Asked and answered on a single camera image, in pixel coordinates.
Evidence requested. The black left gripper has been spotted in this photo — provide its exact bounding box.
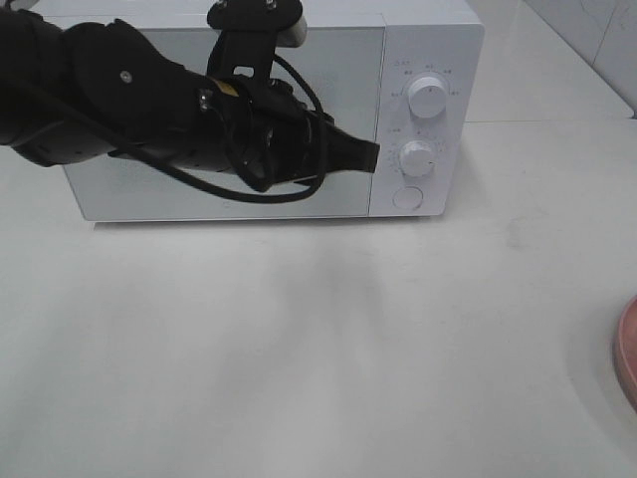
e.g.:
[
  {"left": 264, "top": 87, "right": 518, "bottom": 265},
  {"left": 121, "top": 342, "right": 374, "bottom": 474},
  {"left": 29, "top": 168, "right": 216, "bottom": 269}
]
[{"left": 198, "top": 76, "right": 380, "bottom": 193}]

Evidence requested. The white timer knob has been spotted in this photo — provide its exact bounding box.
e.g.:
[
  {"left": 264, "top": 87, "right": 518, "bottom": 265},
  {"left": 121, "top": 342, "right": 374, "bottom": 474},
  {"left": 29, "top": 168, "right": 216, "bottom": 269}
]
[{"left": 398, "top": 140, "right": 435, "bottom": 178}]

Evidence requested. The round white door button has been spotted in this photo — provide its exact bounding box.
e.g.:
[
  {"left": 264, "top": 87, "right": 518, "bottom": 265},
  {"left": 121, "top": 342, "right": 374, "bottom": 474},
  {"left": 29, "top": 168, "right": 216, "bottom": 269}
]
[{"left": 392, "top": 186, "right": 424, "bottom": 211}]

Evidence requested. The pink round plate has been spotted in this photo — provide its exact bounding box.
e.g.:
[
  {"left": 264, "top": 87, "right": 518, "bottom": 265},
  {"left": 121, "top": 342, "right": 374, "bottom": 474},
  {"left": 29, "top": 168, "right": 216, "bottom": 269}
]
[{"left": 611, "top": 297, "right": 636, "bottom": 411}]

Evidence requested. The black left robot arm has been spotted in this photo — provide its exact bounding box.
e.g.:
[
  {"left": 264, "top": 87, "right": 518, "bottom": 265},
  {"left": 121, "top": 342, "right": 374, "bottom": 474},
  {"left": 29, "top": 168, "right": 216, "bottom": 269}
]
[{"left": 1, "top": 1, "right": 380, "bottom": 204}]

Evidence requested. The white microwave oven body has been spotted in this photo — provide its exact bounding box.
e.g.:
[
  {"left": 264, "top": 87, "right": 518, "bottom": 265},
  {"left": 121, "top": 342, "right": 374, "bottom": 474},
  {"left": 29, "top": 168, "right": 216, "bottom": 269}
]
[{"left": 11, "top": 1, "right": 485, "bottom": 217}]

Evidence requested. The upper white power knob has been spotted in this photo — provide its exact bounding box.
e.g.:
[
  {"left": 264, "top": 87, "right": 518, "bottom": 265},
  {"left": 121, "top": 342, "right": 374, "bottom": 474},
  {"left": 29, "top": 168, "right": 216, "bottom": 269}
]
[{"left": 406, "top": 73, "right": 449, "bottom": 120}]

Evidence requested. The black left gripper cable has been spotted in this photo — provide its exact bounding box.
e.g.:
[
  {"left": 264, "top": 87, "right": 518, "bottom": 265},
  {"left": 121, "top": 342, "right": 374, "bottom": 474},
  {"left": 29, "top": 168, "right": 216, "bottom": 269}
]
[{"left": 106, "top": 54, "right": 337, "bottom": 205}]

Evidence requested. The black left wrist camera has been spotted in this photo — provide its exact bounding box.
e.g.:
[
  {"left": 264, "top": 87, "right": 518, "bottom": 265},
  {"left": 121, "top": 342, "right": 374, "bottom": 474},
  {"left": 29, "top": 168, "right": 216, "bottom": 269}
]
[{"left": 206, "top": 0, "right": 308, "bottom": 84}]

